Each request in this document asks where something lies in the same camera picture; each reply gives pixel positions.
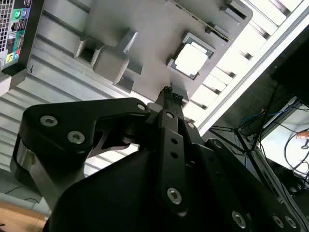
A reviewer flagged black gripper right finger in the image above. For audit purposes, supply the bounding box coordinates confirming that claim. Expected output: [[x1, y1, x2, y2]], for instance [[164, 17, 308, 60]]
[[173, 93, 309, 232]]

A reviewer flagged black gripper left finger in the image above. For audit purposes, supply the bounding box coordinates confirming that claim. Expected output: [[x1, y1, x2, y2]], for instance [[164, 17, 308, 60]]
[[11, 87, 191, 218]]

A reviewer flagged CPU with silver top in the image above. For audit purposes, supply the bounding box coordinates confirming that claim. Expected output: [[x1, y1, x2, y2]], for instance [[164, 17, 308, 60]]
[[172, 40, 211, 75]]

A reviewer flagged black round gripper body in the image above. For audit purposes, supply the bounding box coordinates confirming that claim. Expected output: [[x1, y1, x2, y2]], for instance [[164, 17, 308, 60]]
[[44, 145, 231, 232]]

